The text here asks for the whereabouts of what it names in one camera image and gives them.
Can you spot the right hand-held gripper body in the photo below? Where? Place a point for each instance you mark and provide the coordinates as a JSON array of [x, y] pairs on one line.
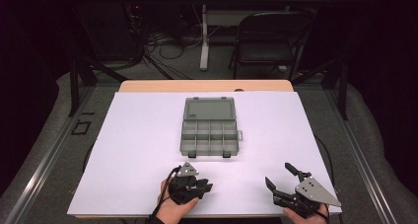
[[307, 194]]

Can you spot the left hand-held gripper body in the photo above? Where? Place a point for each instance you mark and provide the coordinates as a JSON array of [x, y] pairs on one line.
[[185, 184]]

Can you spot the grey transparent compartment box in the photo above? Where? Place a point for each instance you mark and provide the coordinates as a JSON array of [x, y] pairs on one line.
[[209, 125]]

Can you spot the person's right hand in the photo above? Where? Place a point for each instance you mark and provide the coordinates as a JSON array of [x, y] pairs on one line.
[[305, 219]]

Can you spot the person's left hand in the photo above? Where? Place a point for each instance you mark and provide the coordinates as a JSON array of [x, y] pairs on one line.
[[172, 210]]

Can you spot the white board sheet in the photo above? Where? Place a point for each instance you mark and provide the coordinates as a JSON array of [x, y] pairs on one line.
[[138, 158]]

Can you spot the wooden table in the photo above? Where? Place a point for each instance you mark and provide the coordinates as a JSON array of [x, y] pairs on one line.
[[203, 86]]

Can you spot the black metal stand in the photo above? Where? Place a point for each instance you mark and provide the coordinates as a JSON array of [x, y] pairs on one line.
[[82, 76], [332, 79]]

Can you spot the black folding chair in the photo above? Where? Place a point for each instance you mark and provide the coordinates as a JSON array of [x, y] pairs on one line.
[[269, 49]]

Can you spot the desk with white leg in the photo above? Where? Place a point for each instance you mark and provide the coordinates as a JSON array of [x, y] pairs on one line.
[[204, 36]]

